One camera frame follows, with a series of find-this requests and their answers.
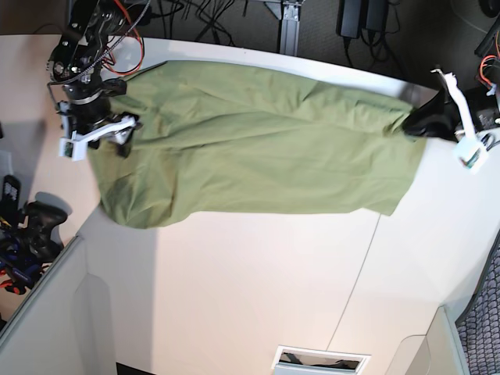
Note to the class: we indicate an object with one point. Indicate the white paper sheet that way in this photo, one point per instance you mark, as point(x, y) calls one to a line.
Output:
point(6, 163)

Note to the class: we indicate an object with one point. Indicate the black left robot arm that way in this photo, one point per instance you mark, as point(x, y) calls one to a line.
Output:
point(460, 38)

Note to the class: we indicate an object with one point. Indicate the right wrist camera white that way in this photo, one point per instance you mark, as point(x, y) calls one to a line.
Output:
point(73, 149)

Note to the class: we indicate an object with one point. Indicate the black game controller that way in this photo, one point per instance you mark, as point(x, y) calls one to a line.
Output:
point(37, 235)

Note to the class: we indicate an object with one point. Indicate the green t-shirt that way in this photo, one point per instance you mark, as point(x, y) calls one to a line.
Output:
point(219, 137)

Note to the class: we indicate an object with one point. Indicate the black remote control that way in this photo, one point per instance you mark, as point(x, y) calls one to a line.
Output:
point(10, 193)

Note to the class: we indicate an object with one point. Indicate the aluminium frame post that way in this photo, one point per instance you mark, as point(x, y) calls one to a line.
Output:
point(289, 27)

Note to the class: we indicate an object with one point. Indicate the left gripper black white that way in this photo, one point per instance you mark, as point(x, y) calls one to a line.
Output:
point(441, 118)

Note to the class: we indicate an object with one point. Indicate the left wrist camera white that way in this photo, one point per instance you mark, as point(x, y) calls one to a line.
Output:
point(471, 154)

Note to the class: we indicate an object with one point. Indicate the blue orange clamp tools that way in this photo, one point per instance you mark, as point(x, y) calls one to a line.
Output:
point(22, 267)

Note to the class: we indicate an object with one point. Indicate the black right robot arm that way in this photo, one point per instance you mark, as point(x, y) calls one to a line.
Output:
point(82, 64)

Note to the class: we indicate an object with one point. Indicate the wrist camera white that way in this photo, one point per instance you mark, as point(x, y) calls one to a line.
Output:
point(471, 154)
point(73, 149)

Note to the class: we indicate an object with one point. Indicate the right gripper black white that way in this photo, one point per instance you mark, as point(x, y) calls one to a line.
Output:
point(88, 108)

